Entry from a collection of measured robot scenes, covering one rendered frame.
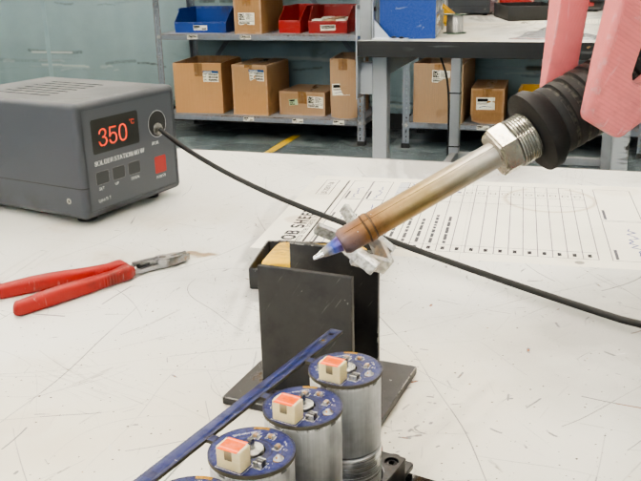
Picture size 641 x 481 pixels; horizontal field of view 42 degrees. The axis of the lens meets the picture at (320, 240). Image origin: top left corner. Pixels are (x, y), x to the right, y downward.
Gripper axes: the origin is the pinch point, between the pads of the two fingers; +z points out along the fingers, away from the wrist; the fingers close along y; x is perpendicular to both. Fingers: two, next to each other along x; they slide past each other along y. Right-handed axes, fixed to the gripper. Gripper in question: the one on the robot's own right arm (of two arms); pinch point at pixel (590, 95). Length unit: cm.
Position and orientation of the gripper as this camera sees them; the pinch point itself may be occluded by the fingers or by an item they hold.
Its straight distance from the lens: 26.0
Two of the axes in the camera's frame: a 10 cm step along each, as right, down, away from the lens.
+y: 2.6, 3.1, -9.2
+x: 8.5, 3.8, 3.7
